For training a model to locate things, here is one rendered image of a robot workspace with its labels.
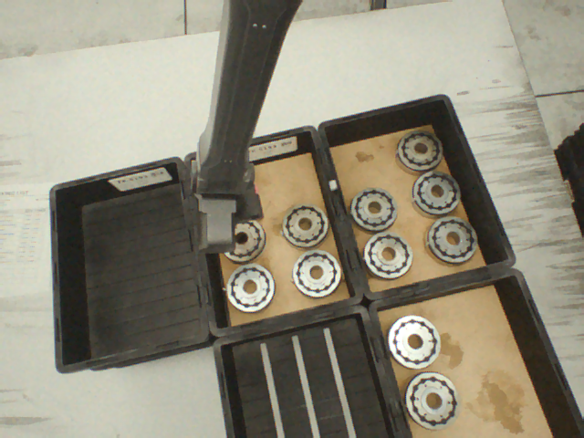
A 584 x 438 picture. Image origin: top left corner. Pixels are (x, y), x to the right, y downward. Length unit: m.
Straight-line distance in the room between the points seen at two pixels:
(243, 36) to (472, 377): 0.78
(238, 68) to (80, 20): 2.42
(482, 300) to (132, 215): 0.80
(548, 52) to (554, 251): 1.47
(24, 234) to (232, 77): 1.03
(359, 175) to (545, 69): 1.59
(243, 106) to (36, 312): 0.95
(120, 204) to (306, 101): 0.58
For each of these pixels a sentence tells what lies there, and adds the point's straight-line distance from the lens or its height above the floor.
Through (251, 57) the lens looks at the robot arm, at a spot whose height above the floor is 1.44.
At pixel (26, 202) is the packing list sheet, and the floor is 0.70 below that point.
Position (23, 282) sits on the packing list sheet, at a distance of 1.28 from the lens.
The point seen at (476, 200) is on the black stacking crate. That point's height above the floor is 0.90.
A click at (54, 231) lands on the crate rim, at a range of 0.99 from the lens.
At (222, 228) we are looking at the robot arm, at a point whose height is 1.15.
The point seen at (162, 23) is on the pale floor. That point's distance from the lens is 2.55.
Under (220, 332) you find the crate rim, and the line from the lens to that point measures 0.80.
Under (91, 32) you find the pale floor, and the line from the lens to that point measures 2.67.
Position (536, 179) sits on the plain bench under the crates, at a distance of 1.24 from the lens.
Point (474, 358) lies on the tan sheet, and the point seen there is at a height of 0.83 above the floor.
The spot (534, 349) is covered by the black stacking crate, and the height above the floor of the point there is 0.89.
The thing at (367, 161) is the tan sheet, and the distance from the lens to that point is 0.99.
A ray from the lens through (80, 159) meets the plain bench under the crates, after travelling 1.32.
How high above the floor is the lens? 1.71
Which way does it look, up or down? 72 degrees down
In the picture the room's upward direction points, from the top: 12 degrees counter-clockwise
